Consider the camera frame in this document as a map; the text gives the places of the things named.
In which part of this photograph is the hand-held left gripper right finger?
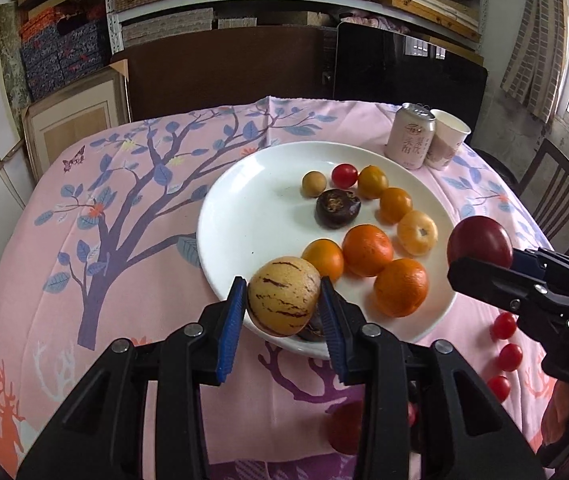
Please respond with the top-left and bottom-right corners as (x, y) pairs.
(319, 276), (548, 480)

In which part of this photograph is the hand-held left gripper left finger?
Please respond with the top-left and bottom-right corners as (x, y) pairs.
(17, 275), (248, 480)

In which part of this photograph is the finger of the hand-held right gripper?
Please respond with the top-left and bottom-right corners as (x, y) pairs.
(512, 247), (569, 286)
(447, 256), (545, 313)

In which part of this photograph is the dark purple water chestnut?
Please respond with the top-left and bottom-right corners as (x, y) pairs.
(315, 188), (363, 230)
(297, 310), (333, 343)

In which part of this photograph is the dark red plum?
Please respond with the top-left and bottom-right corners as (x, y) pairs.
(327, 400), (365, 456)
(447, 215), (514, 271)

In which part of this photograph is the striped pepino melon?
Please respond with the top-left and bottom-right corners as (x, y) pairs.
(247, 256), (322, 337)

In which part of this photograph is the medium orange tangerine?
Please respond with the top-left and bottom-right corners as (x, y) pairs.
(302, 238), (345, 281)

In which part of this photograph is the large orange tangerine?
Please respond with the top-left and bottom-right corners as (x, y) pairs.
(342, 224), (395, 278)
(373, 257), (430, 318)

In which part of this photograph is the small orange tangerine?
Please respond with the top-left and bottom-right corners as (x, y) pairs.
(379, 187), (414, 225)
(397, 209), (439, 257)

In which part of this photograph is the white round plate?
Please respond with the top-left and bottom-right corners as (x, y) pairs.
(196, 141), (459, 361)

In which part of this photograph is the small tan longan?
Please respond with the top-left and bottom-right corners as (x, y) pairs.
(301, 170), (327, 198)

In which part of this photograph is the yellowish green tinted tangerine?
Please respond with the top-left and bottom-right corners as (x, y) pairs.
(357, 165), (389, 200)

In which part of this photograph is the small red tomato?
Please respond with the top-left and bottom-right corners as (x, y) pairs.
(331, 163), (359, 188)

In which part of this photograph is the red cherry tomato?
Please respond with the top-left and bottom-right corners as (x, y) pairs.
(496, 343), (523, 372)
(491, 312), (518, 341)
(487, 375), (512, 403)

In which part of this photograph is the pink deer print tablecloth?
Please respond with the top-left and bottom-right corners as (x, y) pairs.
(0, 96), (565, 480)

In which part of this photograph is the white paper cup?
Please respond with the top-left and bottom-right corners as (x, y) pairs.
(425, 109), (472, 170)

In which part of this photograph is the pink drink can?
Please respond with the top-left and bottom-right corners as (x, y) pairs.
(383, 102), (438, 170)

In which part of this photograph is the brick pattern curtain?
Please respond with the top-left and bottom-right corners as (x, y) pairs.
(501, 0), (569, 123)

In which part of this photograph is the black flat monitor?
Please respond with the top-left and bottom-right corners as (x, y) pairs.
(333, 21), (489, 133)

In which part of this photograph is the brown wooden board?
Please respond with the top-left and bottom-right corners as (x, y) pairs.
(109, 25), (338, 122)

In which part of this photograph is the stack of wooden frames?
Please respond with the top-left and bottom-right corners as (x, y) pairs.
(375, 0), (483, 43)

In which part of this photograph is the pink cloth bundle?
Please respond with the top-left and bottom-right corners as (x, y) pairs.
(349, 10), (405, 33)

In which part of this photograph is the stack of blue patterned boxes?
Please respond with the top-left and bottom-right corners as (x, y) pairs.
(19, 2), (112, 101)

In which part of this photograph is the grey metal shelf rack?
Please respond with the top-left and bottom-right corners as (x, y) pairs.
(107, 0), (488, 56)

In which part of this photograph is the mottled stone slab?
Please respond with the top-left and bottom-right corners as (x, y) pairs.
(0, 2), (32, 106)

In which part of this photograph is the light wooden picture frame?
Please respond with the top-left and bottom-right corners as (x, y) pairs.
(20, 60), (130, 183)

